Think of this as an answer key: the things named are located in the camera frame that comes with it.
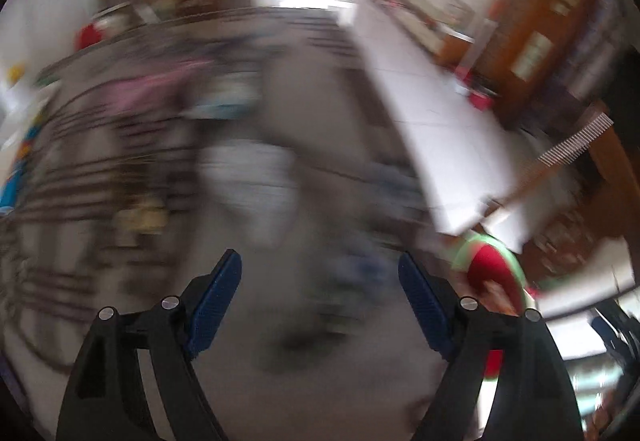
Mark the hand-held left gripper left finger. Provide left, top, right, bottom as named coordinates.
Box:
left=55, top=248, right=243, bottom=441

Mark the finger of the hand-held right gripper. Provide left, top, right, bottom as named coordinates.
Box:
left=589, top=300, right=640, bottom=374

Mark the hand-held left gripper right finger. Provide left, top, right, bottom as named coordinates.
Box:
left=397, top=251, right=584, bottom=441

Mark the red bin with green rim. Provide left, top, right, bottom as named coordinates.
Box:
left=451, top=232, right=532, bottom=382

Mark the yellow snack wrapper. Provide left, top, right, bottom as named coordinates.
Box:
left=111, top=200, right=170, bottom=236

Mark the crumpled white printed paper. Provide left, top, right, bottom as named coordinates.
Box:
left=199, top=140, right=297, bottom=244

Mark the crushed blue white cup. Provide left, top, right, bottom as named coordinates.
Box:
left=189, top=75, right=258, bottom=118

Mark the red box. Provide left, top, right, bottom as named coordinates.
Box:
left=469, top=90, right=495, bottom=112

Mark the pink plastic bag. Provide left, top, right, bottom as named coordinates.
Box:
left=97, top=60, right=213, bottom=114

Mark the colourful striped wrapper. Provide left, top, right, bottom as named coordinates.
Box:
left=0, top=120, right=47, bottom=213

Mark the wooden door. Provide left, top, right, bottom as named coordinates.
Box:
left=472, top=0, right=628, bottom=124

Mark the broom with striped handle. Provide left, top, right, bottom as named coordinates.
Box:
left=499, top=112, right=617, bottom=208

